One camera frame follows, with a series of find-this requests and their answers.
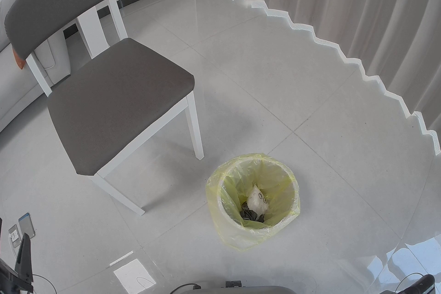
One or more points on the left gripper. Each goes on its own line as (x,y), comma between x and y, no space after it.
(13,277)

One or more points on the yellow plastic bag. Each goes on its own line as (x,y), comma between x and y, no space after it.
(215,216)

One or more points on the black plastic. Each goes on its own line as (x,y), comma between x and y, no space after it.
(249,214)

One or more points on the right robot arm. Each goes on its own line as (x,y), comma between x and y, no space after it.
(422,284)

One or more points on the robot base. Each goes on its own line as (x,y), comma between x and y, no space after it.
(241,290)

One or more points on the white trash bin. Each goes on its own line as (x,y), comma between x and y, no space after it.
(227,213)

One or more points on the grey and white chair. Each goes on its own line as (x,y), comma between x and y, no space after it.
(113,89)

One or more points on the white printed wrapper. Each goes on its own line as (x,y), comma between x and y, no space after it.
(257,199)

